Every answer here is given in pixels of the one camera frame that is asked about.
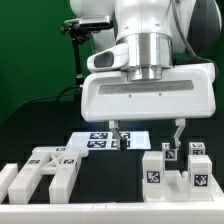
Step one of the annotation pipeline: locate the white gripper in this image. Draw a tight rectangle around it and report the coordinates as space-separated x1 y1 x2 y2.
81 63 216 151

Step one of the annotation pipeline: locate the white chair seat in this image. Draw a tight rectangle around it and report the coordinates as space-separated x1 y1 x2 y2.
142 170 214 202

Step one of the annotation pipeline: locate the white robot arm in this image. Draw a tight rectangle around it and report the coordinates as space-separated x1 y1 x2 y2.
70 0 222 132

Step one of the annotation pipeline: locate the left white tag cube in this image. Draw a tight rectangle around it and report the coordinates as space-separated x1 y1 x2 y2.
162 143 177 161

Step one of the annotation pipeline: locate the white tag cube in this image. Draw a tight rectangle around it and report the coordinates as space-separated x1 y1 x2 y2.
189 142 206 155
162 143 177 161

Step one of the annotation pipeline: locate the right white tag cube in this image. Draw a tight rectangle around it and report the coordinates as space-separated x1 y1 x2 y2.
189 142 206 155

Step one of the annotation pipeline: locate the white U-shaped fence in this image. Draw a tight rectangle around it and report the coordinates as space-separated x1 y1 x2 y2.
0 164 224 224

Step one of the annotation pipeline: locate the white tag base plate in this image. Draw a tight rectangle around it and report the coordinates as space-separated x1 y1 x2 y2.
68 131 151 150

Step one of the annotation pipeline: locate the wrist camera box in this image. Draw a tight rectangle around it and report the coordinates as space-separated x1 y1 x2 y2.
87 43 129 72

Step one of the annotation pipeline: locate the black cable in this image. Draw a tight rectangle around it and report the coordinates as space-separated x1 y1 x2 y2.
13 85 84 113

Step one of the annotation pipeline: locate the rear camera on stand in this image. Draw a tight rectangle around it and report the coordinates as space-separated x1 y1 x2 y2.
60 15 113 85

